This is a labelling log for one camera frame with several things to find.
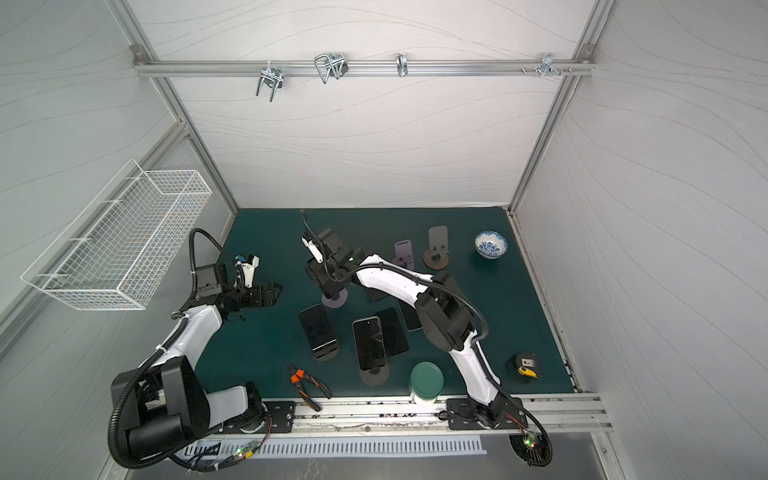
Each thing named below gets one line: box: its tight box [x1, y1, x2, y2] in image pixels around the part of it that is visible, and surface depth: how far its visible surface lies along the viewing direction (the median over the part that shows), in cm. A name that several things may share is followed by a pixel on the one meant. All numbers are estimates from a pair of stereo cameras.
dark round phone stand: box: [360, 364, 390, 386], surface depth 82 cm
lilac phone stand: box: [392, 239, 415, 271], surface depth 98 cm
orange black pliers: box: [287, 363, 332, 412], surface depth 80 cm
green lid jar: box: [410, 361, 444, 407], surface depth 72 cm
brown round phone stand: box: [422, 225, 449, 271], surface depth 101 cm
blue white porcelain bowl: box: [474, 231, 508, 259], surface depth 109 cm
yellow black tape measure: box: [516, 352, 539, 379], surface depth 82 cm
